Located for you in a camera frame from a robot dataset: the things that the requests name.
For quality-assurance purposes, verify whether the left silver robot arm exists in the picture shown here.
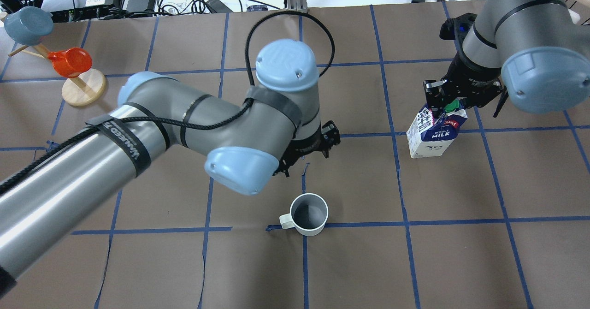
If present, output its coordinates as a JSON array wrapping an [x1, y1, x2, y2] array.
[[0, 39, 340, 296]]

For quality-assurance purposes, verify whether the milk carton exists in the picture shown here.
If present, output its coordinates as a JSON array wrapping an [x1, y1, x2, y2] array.
[[406, 99, 468, 159]]

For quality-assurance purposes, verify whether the blue mug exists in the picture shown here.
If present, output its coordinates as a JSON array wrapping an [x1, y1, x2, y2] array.
[[4, 6, 53, 46]]

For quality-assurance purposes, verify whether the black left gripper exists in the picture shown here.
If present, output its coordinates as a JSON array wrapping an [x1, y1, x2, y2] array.
[[273, 120, 341, 177]]

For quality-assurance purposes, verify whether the white ribbed mug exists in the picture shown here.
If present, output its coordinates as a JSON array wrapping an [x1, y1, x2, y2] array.
[[279, 193, 329, 236]]

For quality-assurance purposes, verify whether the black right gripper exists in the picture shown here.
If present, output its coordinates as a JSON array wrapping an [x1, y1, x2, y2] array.
[[423, 13, 509, 119]]

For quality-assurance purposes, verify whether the wooden mug tree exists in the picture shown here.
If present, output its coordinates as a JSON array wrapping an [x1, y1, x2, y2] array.
[[7, 43, 107, 107]]

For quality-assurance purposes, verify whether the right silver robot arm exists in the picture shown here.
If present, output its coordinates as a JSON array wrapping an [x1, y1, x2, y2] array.
[[423, 0, 590, 117]]

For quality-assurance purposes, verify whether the orange mug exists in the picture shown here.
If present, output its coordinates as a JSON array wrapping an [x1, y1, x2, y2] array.
[[47, 47, 93, 78]]

